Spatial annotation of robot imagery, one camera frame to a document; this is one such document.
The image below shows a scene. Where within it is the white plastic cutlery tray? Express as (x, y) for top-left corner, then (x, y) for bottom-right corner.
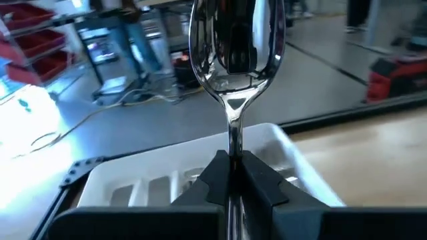
(76, 122), (346, 208)

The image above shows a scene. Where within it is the black rolling cart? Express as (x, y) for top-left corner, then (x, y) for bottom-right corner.
(73, 11), (176, 103)

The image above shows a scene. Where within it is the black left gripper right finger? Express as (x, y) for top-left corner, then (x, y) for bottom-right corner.
(240, 149), (427, 240)

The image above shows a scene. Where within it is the metal shelf rack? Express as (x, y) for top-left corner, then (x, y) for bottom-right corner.
(0, 9), (84, 97)

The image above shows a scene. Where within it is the person's leg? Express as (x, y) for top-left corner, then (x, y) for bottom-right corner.
(344, 0), (372, 34)
(125, 19), (165, 76)
(108, 25), (134, 67)

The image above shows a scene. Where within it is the silver spoon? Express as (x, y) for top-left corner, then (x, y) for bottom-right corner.
(187, 0), (287, 240)

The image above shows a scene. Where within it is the red storage bin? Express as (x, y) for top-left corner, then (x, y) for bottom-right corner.
(0, 29), (67, 65)
(0, 2), (57, 31)
(5, 49), (78, 87)

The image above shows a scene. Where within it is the white looped floor cable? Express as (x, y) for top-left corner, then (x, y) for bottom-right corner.
(12, 131), (63, 160)

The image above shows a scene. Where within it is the black red tool bag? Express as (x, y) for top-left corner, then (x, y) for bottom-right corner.
(170, 49), (201, 90)

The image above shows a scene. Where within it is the yellow extension cord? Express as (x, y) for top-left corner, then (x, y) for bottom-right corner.
(58, 87), (205, 143)

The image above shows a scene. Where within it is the red black jobsite radio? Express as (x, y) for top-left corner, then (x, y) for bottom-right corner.
(364, 54), (427, 105)

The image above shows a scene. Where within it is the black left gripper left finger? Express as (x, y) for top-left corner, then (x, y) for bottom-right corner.
(48, 149), (232, 240)

